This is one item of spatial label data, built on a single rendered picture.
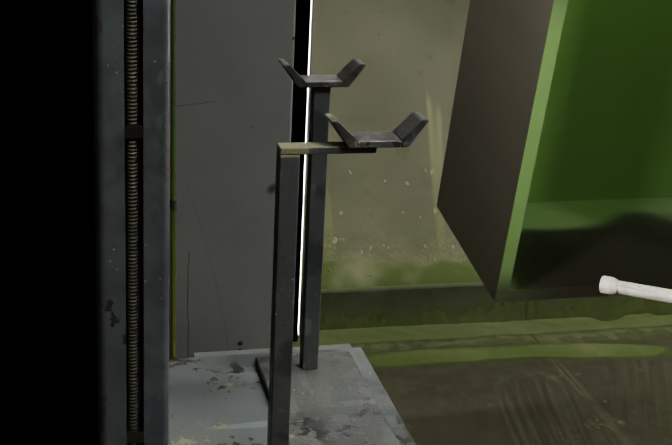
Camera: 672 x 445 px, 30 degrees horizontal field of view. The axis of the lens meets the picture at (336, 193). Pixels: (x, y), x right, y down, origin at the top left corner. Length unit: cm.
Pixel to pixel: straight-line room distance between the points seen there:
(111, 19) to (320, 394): 44
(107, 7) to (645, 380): 228
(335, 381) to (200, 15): 50
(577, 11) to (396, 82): 88
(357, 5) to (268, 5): 181
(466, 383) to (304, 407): 178
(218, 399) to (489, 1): 127
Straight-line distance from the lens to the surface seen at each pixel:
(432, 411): 284
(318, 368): 128
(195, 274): 162
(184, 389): 126
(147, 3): 101
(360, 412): 121
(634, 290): 230
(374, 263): 315
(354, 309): 314
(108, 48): 102
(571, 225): 265
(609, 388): 304
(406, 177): 322
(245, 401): 123
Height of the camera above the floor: 137
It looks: 18 degrees down
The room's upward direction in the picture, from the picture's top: 3 degrees clockwise
